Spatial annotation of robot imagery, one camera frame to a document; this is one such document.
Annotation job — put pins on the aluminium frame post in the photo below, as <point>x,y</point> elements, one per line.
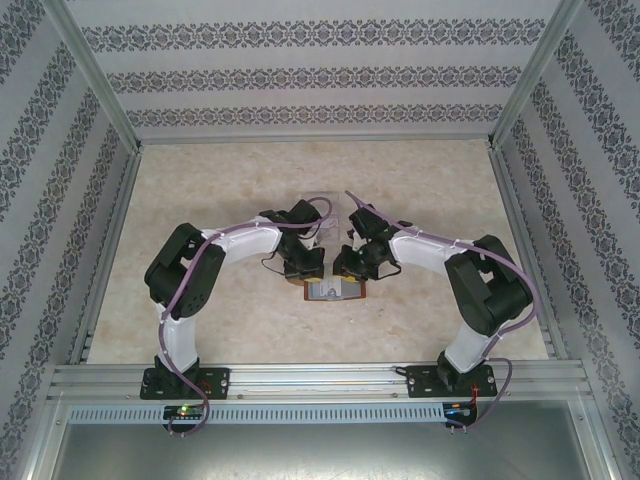
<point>95,75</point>
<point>537,75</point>

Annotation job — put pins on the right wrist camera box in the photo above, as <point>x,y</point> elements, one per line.
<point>351,240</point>

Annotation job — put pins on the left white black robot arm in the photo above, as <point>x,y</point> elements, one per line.
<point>240,245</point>

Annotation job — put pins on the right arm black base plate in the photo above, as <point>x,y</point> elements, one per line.
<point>420,382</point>

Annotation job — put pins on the small electronics board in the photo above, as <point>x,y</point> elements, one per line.
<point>185,412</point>
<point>460,411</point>

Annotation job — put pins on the white Chlitina VIP card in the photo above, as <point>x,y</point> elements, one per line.
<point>340,290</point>

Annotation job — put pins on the aluminium mounting rail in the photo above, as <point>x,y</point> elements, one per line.
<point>320,382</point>

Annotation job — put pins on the brown leather card holder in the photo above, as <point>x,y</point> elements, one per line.
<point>360,295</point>

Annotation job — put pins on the grey metal shelf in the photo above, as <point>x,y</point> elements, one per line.
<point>320,452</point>

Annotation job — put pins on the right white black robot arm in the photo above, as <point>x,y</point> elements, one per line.
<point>425,250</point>

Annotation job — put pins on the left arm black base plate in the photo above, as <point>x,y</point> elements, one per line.
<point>220,382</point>

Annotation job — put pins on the aluminium side rail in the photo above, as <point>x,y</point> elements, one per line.
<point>122,200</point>
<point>514,200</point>

